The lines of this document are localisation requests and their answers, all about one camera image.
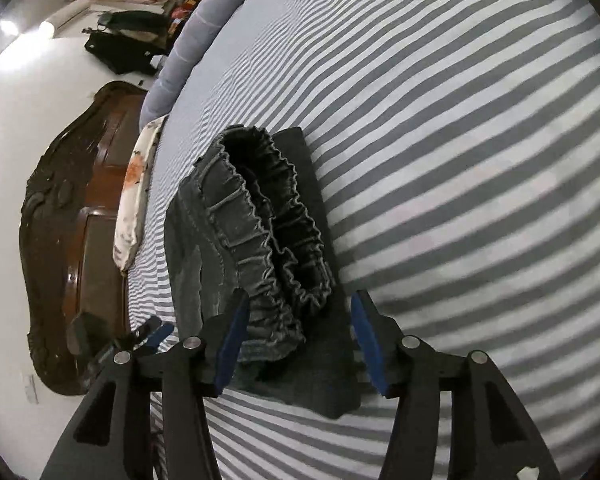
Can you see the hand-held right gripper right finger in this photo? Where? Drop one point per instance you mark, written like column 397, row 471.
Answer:
column 367, row 345

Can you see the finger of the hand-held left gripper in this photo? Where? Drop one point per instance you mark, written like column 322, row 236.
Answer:
column 161, row 335

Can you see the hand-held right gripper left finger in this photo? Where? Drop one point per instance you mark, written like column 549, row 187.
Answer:
column 232, row 345

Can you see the dark grey pants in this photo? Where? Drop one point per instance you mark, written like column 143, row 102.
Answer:
column 260, row 220

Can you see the dark wooden headboard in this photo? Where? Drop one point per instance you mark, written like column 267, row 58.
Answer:
column 70, row 220

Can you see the floral white pillow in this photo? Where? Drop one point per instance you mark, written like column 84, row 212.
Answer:
column 130, row 210

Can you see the grey striped bed sheet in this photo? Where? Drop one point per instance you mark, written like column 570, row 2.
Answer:
column 455, row 160

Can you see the blue-grey rolled blanket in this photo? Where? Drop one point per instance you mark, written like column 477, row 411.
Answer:
column 195, row 45

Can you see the black bag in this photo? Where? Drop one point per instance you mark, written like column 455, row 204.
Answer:
column 130, row 40

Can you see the colourful clothes heap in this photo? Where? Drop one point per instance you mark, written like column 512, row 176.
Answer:
column 180, row 12

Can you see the white air conditioner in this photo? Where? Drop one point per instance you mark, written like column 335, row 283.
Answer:
column 67, row 16

